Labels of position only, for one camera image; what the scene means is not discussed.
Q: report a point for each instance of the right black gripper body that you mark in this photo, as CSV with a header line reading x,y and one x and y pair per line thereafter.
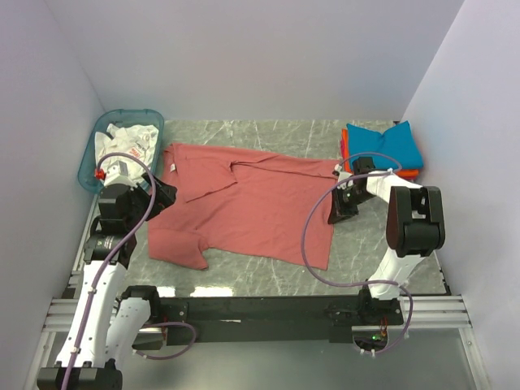
x,y
347,200

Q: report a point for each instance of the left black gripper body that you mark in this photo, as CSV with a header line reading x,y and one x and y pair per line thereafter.
x,y
140,201

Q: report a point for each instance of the dusty red t-shirt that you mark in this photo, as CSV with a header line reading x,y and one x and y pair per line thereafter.
x,y
244,201

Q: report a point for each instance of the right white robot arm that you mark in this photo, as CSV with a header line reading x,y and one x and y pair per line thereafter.
x,y
415,220

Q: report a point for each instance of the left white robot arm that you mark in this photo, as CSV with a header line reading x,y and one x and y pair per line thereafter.
x,y
104,326

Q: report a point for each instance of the folded orange t-shirt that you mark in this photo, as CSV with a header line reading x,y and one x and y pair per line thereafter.
x,y
408,174

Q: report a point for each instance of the teal plastic bin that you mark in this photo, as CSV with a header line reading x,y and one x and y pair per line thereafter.
x,y
122,119

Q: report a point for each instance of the folded magenta t-shirt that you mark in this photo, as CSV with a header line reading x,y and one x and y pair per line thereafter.
x,y
343,150

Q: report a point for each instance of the crumpled white t-shirt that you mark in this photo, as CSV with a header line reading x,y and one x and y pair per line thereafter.
x,y
140,141

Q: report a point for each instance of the folded blue t-shirt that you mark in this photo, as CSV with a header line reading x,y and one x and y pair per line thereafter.
x,y
395,143

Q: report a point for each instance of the black base beam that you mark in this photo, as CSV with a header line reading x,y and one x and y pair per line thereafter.
x,y
251,319

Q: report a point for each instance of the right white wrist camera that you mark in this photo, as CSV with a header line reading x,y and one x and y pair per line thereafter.
x,y
342,175

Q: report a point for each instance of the aluminium frame rail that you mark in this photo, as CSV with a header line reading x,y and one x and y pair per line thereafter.
x,y
429,313

